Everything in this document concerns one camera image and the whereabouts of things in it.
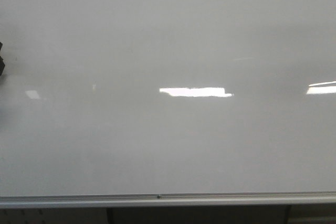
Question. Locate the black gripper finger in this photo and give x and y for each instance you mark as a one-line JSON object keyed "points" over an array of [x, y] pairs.
{"points": [[2, 63]]}

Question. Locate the white whiteboard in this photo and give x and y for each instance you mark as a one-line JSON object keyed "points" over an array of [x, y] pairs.
{"points": [[112, 97]]}

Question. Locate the dark cabinet under whiteboard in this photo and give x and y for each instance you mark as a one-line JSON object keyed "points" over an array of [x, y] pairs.
{"points": [[200, 214]]}

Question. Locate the grey perforated panel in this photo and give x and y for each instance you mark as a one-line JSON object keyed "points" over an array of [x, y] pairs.
{"points": [[54, 215]]}

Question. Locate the aluminium whiteboard tray rail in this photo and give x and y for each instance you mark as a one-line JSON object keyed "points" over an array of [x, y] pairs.
{"points": [[167, 200]]}

